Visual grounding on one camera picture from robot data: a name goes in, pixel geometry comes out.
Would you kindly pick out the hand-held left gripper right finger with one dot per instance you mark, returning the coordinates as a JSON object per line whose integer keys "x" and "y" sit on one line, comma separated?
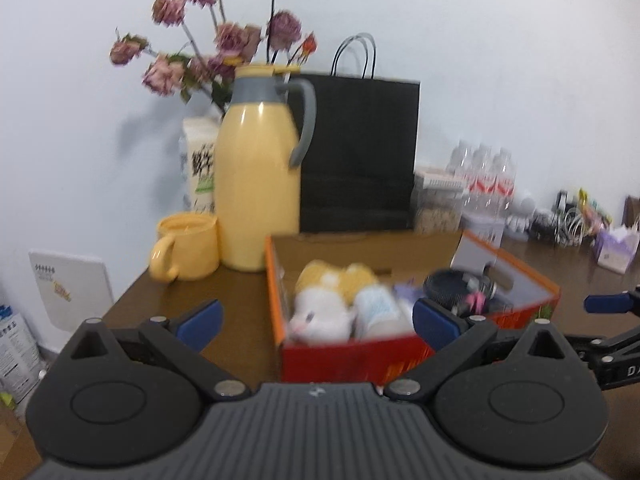
{"x": 435, "y": 325}

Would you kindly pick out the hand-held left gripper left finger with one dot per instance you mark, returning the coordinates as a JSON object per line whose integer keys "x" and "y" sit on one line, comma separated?
{"x": 200, "y": 322}

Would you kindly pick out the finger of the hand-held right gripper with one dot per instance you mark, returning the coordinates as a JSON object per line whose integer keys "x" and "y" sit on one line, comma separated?
{"x": 620, "y": 342}
{"x": 607, "y": 303}

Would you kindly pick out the white plastic bottle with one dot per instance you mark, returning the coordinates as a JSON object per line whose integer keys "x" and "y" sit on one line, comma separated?
{"x": 380, "y": 310}

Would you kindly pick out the red cardboard box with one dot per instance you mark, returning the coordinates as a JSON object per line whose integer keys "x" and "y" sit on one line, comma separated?
{"x": 350, "y": 360}

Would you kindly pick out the purple cloth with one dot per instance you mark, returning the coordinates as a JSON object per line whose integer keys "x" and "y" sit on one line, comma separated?
{"x": 407, "y": 292}

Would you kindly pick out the purple tissue box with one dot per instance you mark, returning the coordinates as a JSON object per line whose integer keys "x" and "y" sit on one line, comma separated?
{"x": 617, "y": 250}

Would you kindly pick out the yellow mug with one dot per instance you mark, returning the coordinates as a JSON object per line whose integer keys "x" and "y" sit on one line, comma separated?
{"x": 190, "y": 245}

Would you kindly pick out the colourful pen bundle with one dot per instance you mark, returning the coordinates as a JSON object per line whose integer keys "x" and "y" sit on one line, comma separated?
{"x": 592, "y": 207}

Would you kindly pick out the yellow white plush toy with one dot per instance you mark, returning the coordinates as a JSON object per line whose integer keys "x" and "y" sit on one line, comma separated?
{"x": 325, "y": 305}

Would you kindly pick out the small black device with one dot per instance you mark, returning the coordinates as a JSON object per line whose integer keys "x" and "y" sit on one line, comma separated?
{"x": 563, "y": 200}

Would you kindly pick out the clear nut container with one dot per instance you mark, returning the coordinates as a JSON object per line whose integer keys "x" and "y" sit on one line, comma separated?
{"x": 437, "y": 205}

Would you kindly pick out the white robot speaker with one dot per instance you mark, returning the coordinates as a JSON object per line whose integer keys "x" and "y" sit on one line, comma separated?
{"x": 521, "y": 212}

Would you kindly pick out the yellow thermos jug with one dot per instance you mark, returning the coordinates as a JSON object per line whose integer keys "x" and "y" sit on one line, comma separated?
{"x": 255, "y": 185}

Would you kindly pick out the white milk carton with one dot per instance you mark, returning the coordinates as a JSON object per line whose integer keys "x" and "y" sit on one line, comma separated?
{"x": 200, "y": 170}

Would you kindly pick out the black paper bag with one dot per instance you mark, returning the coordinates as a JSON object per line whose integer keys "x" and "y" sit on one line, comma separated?
{"x": 360, "y": 160}

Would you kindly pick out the blue white package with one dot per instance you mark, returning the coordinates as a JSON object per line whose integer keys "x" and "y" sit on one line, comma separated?
{"x": 15, "y": 355}

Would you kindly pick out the dried pink flowers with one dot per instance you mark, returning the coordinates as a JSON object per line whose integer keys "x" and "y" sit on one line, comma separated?
{"x": 225, "y": 40}

